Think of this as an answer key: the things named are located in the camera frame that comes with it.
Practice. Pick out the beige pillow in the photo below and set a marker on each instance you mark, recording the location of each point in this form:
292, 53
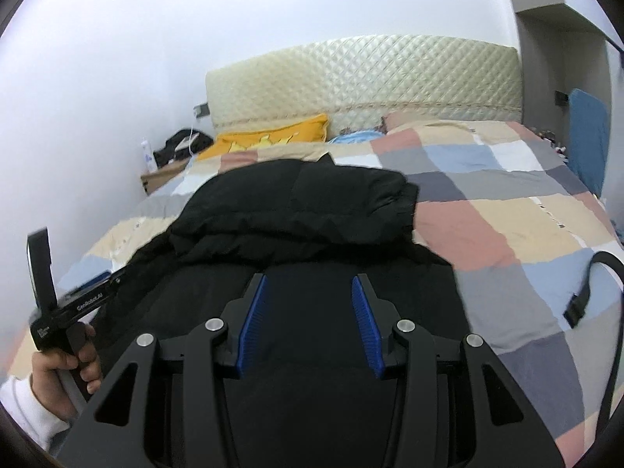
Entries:
407, 121

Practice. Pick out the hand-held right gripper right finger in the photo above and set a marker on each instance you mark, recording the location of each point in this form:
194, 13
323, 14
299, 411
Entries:
365, 321

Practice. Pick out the white spray bottle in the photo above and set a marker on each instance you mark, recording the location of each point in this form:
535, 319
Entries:
147, 156

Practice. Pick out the light blue cloth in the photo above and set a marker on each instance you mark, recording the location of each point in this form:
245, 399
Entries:
356, 136

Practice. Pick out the checkered bed blanket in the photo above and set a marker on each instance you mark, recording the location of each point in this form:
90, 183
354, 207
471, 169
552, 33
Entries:
512, 229

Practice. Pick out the black wall switch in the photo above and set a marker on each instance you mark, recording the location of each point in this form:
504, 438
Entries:
560, 98

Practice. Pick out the person's left hand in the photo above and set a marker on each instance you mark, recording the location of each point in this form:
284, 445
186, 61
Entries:
53, 380

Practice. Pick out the person's left forearm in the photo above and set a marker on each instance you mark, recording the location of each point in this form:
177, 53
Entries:
24, 409

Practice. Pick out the cream quilted headboard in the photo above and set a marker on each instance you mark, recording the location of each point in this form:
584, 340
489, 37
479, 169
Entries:
370, 78

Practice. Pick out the wooden nightstand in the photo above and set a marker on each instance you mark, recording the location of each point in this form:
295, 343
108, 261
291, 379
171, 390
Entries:
163, 180

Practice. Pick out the black puffer jacket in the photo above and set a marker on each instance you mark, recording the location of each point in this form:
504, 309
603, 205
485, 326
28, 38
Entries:
292, 204

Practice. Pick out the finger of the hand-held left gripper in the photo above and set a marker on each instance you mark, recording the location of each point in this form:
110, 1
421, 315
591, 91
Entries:
117, 280
92, 280

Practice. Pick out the yellow pillow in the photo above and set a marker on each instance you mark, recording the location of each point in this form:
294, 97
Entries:
273, 136

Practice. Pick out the wall socket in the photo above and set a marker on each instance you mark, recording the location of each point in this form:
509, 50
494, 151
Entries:
201, 109

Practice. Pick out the blue chair cover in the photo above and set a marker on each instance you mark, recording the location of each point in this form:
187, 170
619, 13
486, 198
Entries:
590, 141

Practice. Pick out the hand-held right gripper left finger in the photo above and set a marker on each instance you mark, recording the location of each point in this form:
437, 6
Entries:
253, 321

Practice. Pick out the black bag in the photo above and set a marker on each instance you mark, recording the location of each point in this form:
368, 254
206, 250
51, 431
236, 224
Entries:
175, 148

